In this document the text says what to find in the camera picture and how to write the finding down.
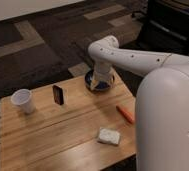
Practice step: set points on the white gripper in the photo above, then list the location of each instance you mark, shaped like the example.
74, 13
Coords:
102, 73

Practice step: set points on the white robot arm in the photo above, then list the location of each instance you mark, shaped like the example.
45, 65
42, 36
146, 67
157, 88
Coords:
162, 101

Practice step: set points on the dark blue bowl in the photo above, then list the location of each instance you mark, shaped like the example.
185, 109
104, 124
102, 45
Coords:
101, 86

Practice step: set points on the orange carrot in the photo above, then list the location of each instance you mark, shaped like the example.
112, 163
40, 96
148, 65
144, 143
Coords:
129, 117

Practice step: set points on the dark brown upright block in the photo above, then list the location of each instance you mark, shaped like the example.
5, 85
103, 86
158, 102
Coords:
58, 95

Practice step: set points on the white sponge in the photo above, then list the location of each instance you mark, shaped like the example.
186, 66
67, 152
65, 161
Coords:
108, 136

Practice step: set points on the white plastic cup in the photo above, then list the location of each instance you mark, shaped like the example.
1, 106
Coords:
22, 98

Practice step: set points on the black office chair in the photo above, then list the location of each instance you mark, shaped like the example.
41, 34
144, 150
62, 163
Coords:
166, 27

